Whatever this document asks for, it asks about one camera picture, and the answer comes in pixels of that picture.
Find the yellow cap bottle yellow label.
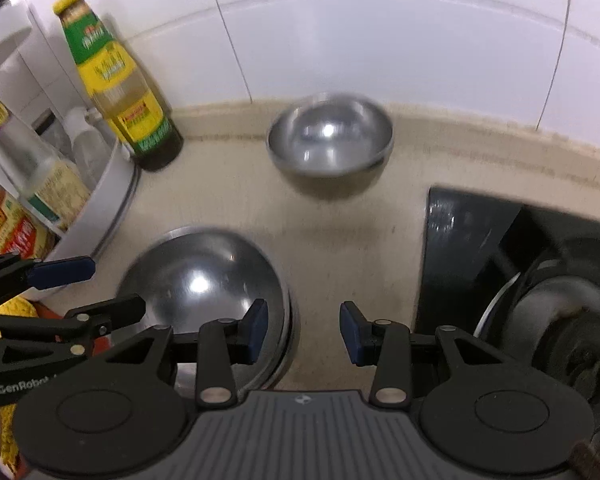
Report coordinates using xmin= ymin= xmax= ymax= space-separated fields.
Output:
xmin=0 ymin=170 xmax=57 ymax=262

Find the large steel bowl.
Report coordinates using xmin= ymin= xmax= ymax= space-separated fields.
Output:
xmin=116 ymin=226 xmax=301 ymax=392

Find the yellow chenille mat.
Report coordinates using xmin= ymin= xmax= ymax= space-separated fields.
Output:
xmin=0 ymin=296 xmax=43 ymax=480

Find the dark lid jar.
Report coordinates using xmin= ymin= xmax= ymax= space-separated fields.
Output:
xmin=30 ymin=108 xmax=73 ymax=161

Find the small steel bowl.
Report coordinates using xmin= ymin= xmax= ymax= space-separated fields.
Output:
xmin=266 ymin=91 xmax=395 ymax=200

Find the green yellow label bottle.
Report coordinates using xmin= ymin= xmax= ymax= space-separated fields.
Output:
xmin=52 ymin=0 xmax=184 ymax=172

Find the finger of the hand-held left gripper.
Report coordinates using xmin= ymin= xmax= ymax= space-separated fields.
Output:
xmin=0 ymin=294 xmax=147 ymax=362
xmin=0 ymin=254 xmax=97 ymax=307

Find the black gas stove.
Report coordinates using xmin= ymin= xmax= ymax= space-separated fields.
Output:
xmin=414 ymin=185 xmax=600 ymax=480

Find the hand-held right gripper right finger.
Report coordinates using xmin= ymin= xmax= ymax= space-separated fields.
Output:
xmin=339 ymin=300 xmax=522 ymax=408

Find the clear bottle purple label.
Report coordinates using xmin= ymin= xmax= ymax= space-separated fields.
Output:
xmin=0 ymin=80 xmax=92 ymax=233

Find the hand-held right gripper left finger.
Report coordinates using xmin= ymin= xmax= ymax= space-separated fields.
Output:
xmin=87 ymin=298 xmax=270 ymax=407

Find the white rotating condiment rack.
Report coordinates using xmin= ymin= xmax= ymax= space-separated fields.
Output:
xmin=0 ymin=5 xmax=142 ymax=262

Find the small clear bottle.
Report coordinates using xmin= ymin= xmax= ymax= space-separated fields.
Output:
xmin=62 ymin=107 xmax=113 ymax=187

